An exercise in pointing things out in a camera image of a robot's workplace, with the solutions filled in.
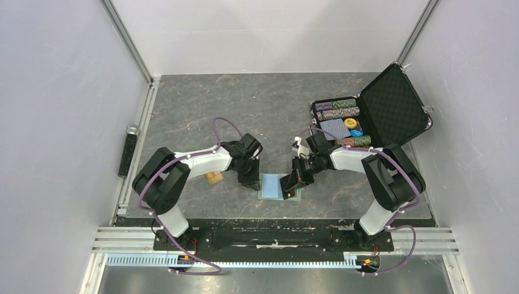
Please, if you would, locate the yellow dealer chip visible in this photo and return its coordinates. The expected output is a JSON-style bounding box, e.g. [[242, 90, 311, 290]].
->
[[344, 118, 359, 129]]

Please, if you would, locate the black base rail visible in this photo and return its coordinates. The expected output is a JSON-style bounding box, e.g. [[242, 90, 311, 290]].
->
[[113, 217, 396, 254]]

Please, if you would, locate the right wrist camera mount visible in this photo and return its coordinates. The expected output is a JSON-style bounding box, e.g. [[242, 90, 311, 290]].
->
[[291, 137, 311, 159]]

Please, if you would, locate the black tool silver knob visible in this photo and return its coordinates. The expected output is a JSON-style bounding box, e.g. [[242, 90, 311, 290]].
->
[[118, 125, 140, 178]]

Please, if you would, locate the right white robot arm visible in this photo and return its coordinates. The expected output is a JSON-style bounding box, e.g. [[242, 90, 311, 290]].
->
[[280, 130, 426, 250]]

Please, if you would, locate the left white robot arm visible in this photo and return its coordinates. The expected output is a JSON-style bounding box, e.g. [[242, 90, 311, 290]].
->
[[132, 133, 263, 250]]

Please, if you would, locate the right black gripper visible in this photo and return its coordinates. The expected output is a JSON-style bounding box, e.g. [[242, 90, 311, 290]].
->
[[286, 154, 323, 192]]

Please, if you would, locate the green leather card holder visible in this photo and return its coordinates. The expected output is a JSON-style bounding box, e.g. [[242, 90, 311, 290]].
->
[[258, 173, 285, 201]]

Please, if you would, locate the black poker chip case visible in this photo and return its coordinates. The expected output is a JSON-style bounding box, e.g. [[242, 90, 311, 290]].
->
[[310, 62, 433, 147]]

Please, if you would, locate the white slotted cable duct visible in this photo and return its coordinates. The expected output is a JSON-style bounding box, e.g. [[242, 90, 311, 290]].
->
[[106, 253, 362, 270]]

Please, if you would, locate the blue playing card deck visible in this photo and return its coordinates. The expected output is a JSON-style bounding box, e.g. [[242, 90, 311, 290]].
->
[[320, 118, 351, 140]]

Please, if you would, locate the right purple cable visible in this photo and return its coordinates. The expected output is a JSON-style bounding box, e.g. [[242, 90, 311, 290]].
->
[[297, 127, 422, 277]]

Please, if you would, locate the orange credit card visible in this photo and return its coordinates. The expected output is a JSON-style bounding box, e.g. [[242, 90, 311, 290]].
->
[[205, 171, 224, 185]]

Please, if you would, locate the clear plastic card box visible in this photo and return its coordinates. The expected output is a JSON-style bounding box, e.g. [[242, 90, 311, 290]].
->
[[204, 170, 238, 186]]

